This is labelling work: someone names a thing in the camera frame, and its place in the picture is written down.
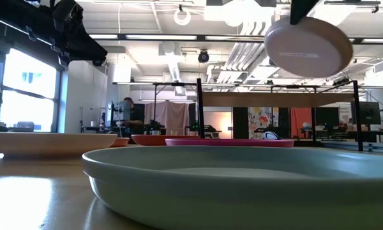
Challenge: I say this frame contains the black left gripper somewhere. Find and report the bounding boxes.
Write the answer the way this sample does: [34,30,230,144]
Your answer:
[50,0,109,65]

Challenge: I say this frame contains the pale pink plate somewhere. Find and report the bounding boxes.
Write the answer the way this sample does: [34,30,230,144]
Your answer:
[263,15,354,79]

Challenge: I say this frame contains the magenta plate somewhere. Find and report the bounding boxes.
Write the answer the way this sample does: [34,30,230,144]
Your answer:
[165,138,295,148]

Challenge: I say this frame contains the sage green plate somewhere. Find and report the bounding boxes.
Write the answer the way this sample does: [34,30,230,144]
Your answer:
[81,145,383,230]

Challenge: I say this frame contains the wooden shelf with black legs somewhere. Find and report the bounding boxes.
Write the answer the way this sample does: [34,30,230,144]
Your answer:
[196,78,364,152]

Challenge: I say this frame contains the grey computer monitor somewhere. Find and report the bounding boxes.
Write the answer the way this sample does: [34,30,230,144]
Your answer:
[110,100,132,127]

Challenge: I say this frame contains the large window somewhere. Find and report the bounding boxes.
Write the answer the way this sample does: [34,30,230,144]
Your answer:
[0,47,60,134]

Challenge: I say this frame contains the person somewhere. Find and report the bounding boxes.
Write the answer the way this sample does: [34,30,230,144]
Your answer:
[121,96,145,135]

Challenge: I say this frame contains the dark equipment box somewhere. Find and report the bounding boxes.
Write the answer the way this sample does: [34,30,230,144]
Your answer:
[11,121,36,132]

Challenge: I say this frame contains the beige curtain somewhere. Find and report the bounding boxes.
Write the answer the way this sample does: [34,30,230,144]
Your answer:
[143,101,190,136]

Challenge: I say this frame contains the orange curtain panel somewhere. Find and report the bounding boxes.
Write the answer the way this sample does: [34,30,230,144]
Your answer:
[290,107,313,139]

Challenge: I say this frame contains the floral patterned panel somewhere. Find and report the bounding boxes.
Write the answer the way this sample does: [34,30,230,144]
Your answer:
[248,107,274,140]

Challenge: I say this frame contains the black computer monitor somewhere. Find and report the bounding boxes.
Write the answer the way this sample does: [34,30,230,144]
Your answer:
[350,101,382,126]

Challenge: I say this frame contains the black curtain panel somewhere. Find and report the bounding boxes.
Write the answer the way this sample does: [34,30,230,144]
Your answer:
[232,107,250,140]

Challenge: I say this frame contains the black ceiling bracket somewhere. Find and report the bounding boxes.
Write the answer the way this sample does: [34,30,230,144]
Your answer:
[324,0,381,14]

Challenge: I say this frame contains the black workstation frame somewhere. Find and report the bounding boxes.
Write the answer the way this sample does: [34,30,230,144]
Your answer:
[112,81,199,138]

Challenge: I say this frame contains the white ventilation duct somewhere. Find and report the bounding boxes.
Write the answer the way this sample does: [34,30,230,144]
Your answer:
[161,41,184,96]

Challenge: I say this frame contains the white hanging ring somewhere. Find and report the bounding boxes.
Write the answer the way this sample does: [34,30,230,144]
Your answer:
[173,8,192,27]

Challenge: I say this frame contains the black ceiling light rail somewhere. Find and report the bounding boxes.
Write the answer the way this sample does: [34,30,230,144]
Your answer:
[88,33,383,45]

